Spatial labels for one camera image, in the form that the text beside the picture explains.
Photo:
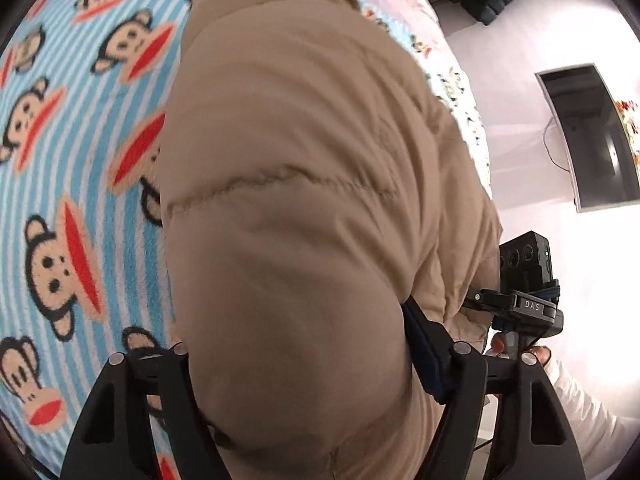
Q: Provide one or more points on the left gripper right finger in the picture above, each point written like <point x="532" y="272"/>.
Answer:
<point x="504" y="407"/>

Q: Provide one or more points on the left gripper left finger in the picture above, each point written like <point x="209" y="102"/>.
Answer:
<point x="113" y="438"/>

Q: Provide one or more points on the tan puffer jacket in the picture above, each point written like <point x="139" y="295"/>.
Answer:
<point x="310" y="183"/>

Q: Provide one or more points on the person's right hand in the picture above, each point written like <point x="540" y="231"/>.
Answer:
<point x="498" y="348"/>

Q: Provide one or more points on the blue monkey print blanket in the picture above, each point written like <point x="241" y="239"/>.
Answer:
<point x="83" y="89"/>

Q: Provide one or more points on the wall mounted television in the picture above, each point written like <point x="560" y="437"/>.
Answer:
<point x="599" y="154"/>

